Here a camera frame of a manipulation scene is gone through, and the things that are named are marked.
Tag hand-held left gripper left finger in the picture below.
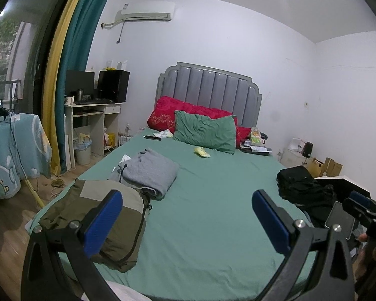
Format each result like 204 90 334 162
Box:
20 190 123 301

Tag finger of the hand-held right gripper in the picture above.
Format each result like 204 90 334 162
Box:
342 191 372 223

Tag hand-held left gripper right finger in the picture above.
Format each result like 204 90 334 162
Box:
251 189 355 301

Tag olive green jacket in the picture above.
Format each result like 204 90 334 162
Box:
38 179 152 273

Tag open black box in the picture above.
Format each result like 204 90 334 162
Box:
315 176 371 200

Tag brown paper bags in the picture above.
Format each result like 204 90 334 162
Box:
310 157 343 178

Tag black backpack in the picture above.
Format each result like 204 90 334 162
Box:
276 165 337 227

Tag bed with green sheet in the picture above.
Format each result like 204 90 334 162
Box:
28 125 358 301

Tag white nightstand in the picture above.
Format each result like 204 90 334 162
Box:
281 147 311 169

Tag folded grey sweater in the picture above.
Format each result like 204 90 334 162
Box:
111 148 180 200

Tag white trash bin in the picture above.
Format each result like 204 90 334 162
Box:
73 139 92 166

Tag black book with papers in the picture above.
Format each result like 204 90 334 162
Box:
240 144 273 157

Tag colourful snack bag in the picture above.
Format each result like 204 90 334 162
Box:
249 127 264 146

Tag green pillow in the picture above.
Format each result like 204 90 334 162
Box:
173 111 238 155

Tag blue dinosaur print cloth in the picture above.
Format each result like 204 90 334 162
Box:
0 113 52 217

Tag white desk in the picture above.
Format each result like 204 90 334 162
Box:
64 101 123 164

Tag black keyboard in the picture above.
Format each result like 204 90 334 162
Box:
74 98 112 105

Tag red pillow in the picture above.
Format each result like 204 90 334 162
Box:
147 96 253 148

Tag black computer case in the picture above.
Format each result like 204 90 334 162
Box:
98 70 130 103

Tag black monitor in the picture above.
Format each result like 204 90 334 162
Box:
65 70 95 101

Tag grey padded headboard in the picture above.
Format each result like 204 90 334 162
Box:
157 62 263 130

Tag yellow curtain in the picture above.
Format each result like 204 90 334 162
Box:
41 0 93 167

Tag teal curtain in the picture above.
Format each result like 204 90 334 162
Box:
55 0 115 176

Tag balcony glass door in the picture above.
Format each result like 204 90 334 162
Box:
0 0 73 118

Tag white air conditioner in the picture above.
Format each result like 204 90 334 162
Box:
117 2 176 22

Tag yellow hose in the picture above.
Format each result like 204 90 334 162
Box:
20 176 46 209

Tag air conditioner hose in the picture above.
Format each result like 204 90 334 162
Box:
101 19 126 44

